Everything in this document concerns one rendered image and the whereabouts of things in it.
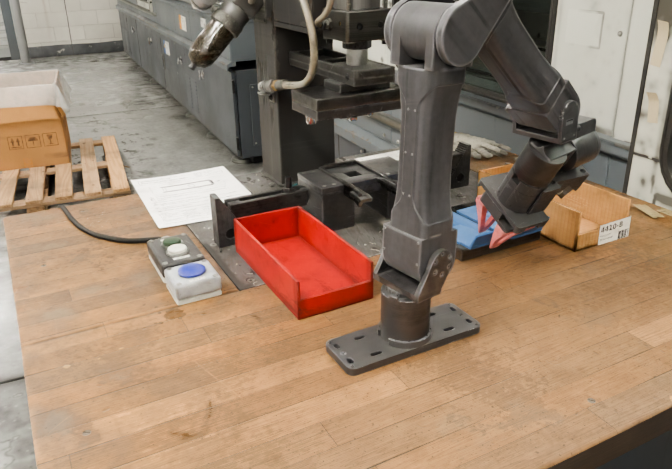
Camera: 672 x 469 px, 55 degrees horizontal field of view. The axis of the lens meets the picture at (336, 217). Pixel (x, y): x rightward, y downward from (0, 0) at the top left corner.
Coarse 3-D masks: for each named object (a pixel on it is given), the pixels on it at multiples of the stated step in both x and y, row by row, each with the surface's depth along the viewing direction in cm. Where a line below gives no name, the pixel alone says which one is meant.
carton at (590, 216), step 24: (504, 168) 126; (480, 192) 124; (576, 192) 118; (600, 192) 113; (552, 216) 108; (576, 216) 104; (600, 216) 114; (624, 216) 109; (552, 240) 110; (576, 240) 105; (600, 240) 108
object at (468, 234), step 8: (456, 216) 114; (464, 224) 111; (472, 224) 111; (464, 232) 108; (472, 232) 108; (488, 232) 102; (464, 240) 105; (472, 240) 105; (480, 240) 102; (488, 240) 103; (472, 248) 103
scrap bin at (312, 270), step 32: (256, 224) 108; (288, 224) 111; (320, 224) 103; (256, 256) 98; (288, 256) 105; (320, 256) 105; (352, 256) 95; (288, 288) 89; (320, 288) 95; (352, 288) 90
